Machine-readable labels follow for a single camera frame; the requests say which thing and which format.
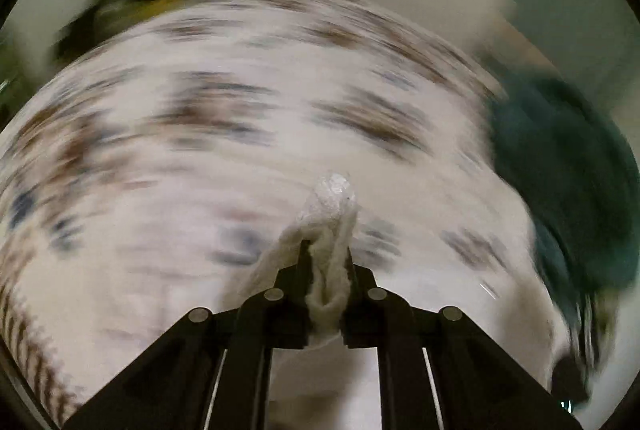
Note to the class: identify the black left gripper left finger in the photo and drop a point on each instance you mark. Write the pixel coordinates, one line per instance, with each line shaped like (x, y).
(279, 317)

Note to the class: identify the floral bed blanket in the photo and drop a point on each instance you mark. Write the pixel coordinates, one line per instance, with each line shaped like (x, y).
(149, 176)

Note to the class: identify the clutter pile beside bed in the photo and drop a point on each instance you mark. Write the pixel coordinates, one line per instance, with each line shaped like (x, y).
(102, 20)

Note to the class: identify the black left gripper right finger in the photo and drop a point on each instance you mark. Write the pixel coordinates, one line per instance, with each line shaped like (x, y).
(374, 315)

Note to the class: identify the pile of dark clothes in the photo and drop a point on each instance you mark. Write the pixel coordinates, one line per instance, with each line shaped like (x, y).
(592, 336)

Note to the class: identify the white knit sweater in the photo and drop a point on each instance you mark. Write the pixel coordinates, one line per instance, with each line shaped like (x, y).
(324, 386)

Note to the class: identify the dark green plush blanket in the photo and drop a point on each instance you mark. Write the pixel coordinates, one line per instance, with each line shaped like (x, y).
(579, 179)

